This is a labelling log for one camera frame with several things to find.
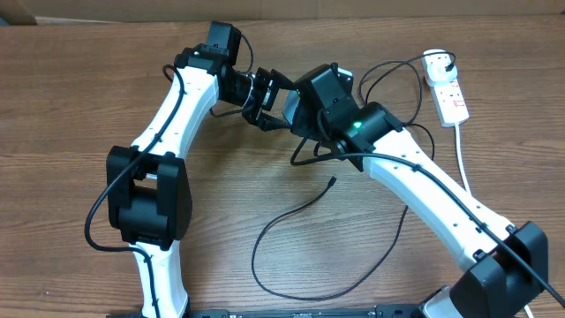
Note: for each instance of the white power strip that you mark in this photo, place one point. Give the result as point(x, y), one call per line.
point(448, 99)

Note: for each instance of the black smartphone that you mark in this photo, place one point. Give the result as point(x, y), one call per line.
point(290, 106)

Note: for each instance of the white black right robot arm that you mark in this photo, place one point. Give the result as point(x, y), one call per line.
point(504, 267)

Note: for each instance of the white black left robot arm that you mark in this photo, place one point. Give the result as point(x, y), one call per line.
point(148, 191)

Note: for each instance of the white charger adapter plug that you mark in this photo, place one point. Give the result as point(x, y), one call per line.
point(437, 75)

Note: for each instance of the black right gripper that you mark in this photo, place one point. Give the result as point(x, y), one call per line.
point(304, 121)

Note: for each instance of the brown cardboard backdrop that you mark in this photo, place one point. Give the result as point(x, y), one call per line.
point(31, 12)

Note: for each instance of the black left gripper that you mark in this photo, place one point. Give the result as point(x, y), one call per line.
point(271, 81)

